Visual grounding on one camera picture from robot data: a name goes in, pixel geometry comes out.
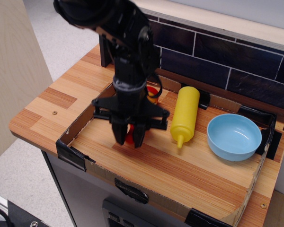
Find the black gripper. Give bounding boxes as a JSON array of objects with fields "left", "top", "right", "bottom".
[{"left": 92, "top": 81, "right": 169, "bottom": 148}]

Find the red hot sauce bottle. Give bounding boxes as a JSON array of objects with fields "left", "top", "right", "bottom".
[{"left": 125, "top": 86, "right": 159, "bottom": 144}]

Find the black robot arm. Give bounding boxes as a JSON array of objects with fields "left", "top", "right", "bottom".
[{"left": 53, "top": 0, "right": 169, "bottom": 148}]

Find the yellow mustard squeeze bottle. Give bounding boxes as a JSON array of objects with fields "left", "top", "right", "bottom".
[{"left": 170, "top": 86, "right": 200, "bottom": 148}]

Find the grey cabinet under table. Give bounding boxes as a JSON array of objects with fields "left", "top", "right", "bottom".
[{"left": 43, "top": 152, "right": 186, "bottom": 227}]

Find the grey control panel with buttons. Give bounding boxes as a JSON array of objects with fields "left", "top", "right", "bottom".
[{"left": 102, "top": 200, "right": 148, "bottom": 227}]

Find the light blue bowl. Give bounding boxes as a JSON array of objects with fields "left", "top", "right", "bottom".
[{"left": 207, "top": 113, "right": 262, "bottom": 161}]

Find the light wooden board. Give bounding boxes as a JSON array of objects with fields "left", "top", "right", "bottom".
[{"left": 0, "top": 0, "right": 53, "bottom": 156}]

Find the black metal base with screw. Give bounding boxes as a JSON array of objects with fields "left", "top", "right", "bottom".
[{"left": 0, "top": 201, "right": 49, "bottom": 227}]

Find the dark tile backsplash panel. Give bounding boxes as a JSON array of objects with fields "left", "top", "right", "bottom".
[{"left": 98, "top": 14, "right": 284, "bottom": 133}]

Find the black cable loop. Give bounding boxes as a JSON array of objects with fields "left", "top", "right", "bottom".
[{"left": 145, "top": 73, "right": 163, "bottom": 99}]

